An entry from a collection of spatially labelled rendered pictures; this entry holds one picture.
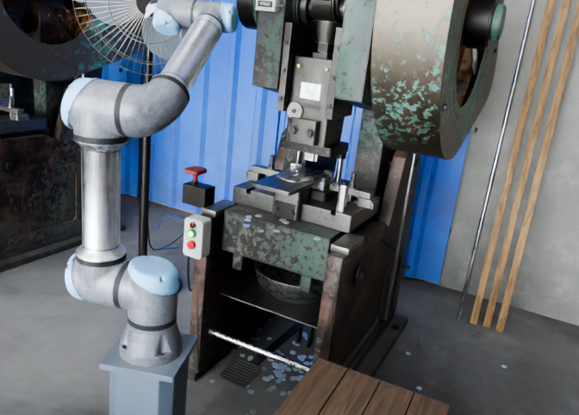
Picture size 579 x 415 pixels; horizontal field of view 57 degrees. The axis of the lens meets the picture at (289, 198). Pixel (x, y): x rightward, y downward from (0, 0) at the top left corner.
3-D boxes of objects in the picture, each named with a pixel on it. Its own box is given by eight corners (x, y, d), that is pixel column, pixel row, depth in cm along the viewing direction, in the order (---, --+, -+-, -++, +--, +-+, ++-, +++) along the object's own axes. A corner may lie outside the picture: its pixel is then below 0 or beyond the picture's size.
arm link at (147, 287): (164, 331, 124) (167, 277, 120) (111, 318, 126) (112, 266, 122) (185, 307, 135) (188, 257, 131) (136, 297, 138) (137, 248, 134)
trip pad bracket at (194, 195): (202, 240, 186) (206, 186, 181) (179, 233, 190) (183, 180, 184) (212, 235, 191) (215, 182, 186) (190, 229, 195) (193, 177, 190)
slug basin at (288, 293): (318, 323, 182) (322, 296, 179) (233, 293, 196) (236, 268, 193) (353, 288, 212) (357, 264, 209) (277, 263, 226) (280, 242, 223)
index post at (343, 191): (343, 213, 173) (347, 184, 170) (334, 210, 174) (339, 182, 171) (346, 211, 175) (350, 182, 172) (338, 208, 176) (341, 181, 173)
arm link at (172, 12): (185, 25, 136) (196, -13, 139) (145, 20, 138) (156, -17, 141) (195, 40, 144) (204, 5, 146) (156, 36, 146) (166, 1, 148)
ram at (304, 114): (319, 149, 173) (331, 55, 165) (278, 141, 179) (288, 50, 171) (339, 143, 188) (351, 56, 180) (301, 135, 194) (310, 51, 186)
